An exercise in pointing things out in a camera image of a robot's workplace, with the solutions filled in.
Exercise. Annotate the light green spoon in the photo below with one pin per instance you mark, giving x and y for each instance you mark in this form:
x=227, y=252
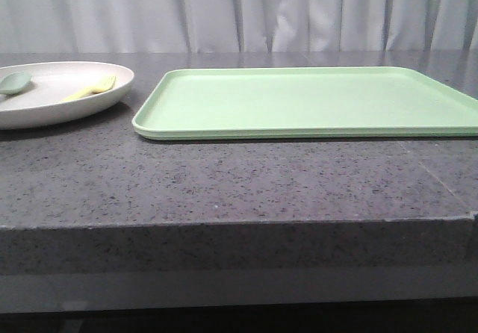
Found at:
x=14, y=83

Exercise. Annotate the light green tray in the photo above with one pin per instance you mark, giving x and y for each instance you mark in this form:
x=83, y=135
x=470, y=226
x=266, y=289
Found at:
x=308, y=102

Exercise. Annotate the white round plate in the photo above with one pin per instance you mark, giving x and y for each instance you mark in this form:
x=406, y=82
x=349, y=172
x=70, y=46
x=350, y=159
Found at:
x=42, y=102

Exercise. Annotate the white curtain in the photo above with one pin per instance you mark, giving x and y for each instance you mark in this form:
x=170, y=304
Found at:
x=198, y=26

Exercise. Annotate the yellow plastic fork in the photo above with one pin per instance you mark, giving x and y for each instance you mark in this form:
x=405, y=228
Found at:
x=101, y=86

